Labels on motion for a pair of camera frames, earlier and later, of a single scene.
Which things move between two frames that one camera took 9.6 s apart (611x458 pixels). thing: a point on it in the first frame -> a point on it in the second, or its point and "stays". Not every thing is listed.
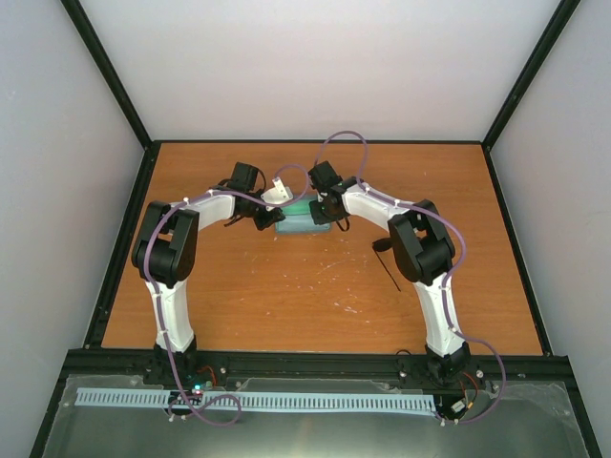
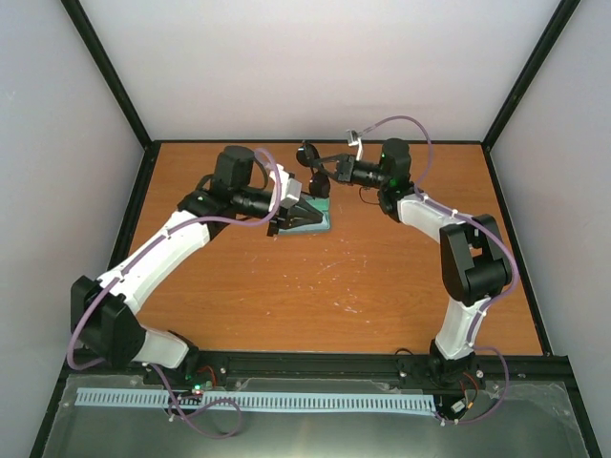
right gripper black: (319, 218) -> (345, 165)
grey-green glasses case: (298, 218) stays
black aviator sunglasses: (383, 245) -> (324, 168)
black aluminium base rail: (309, 368) stays
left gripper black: (267, 218) -> (312, 215)
